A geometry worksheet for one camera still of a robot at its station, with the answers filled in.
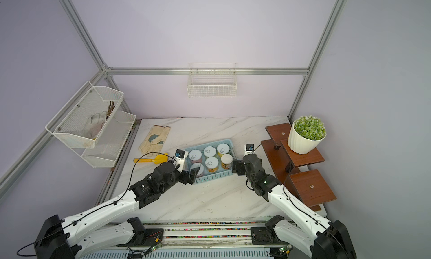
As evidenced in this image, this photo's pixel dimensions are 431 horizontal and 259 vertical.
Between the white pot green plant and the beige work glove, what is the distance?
80cm

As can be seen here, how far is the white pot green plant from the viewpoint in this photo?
68cm

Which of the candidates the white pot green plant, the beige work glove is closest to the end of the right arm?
the white pot green plant
